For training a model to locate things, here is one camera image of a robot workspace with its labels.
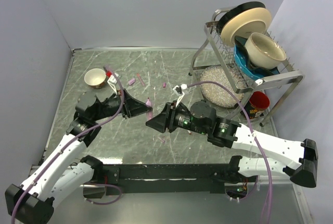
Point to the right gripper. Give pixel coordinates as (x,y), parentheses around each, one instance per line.
(167,117)

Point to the red black mug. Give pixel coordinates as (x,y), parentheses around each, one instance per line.
(257,104)

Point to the metal dish rack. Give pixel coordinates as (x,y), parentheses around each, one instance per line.
(239,81)

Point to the blue dotted bowl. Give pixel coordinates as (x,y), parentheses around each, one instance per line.
(242,60)

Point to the large cream plate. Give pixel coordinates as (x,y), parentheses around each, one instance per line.
(244,24)

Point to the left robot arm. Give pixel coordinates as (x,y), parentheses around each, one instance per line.
(36,198)

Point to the cream ceramic bowl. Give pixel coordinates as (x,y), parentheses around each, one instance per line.
(264,52)

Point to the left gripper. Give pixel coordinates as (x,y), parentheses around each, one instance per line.
(132,107)

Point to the pink highlighter pen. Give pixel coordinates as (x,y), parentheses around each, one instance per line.
(149,113)

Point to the aluminium frame rail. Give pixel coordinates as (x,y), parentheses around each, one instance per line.
(278,171)

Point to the small white bowl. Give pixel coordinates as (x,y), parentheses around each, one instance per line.
(95,78)

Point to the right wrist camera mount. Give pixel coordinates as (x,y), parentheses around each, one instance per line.
(180,91)

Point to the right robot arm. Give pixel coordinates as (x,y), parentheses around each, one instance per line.
(278,157)

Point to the black plate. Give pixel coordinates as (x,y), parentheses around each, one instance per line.
(236,11)

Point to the pink thin pen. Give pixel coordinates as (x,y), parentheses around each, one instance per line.
(140,79)

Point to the black base bar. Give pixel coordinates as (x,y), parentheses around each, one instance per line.
(170,178)

